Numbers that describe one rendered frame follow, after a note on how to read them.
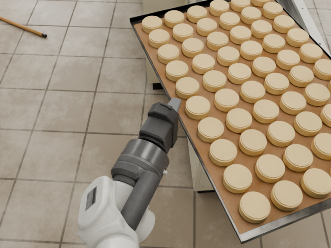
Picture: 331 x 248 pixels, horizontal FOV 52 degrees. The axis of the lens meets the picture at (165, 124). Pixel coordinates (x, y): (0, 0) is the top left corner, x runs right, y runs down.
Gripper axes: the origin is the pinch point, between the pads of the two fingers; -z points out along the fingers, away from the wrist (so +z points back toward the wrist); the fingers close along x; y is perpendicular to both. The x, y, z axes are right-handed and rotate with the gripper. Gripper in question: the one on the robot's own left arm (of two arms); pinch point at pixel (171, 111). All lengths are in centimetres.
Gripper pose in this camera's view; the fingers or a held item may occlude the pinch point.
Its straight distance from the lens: 70.1
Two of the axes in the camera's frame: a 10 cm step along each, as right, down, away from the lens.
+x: 0.1, -5.8, -8.1
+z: -4.1, 7.4, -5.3
